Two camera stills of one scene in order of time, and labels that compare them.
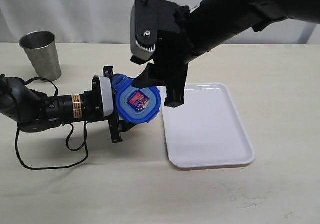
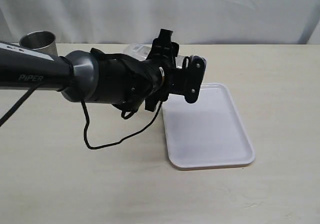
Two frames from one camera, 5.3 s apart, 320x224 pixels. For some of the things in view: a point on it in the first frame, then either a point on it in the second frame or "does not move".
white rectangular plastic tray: (207, 130) does not move
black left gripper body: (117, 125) → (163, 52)
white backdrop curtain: (101, 13) does not move
